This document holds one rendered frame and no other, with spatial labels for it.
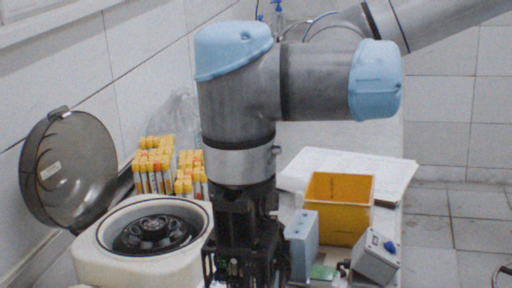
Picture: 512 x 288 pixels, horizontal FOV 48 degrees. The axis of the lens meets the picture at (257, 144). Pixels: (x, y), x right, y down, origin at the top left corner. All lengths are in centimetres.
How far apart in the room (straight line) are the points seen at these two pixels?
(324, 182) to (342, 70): 74
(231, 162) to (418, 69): 267
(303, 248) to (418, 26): 50
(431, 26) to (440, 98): 259
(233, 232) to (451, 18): 32
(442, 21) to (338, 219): 58
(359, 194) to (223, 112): 74
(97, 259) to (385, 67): 62
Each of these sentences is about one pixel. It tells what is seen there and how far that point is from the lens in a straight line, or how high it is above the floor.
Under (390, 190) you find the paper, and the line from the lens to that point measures 135.
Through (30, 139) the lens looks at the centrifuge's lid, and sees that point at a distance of 104.
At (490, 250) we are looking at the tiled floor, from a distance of 285.
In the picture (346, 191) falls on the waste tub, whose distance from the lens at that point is 125.
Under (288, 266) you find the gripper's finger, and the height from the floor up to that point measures 113.
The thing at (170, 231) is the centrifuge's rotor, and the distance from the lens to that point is 107.
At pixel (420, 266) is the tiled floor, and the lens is 268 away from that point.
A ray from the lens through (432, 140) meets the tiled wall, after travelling 332.
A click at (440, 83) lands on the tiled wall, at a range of 321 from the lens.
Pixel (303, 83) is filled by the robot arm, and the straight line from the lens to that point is 52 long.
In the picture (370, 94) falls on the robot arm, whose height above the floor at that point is 135.
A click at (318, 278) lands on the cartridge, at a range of 97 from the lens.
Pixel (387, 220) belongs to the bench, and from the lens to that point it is 126.
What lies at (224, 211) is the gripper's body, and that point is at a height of 124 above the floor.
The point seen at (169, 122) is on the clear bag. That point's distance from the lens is 148.
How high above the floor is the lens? 151
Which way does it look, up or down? 23 degrees down
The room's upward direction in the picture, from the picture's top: 4 degrees counter-clockwise
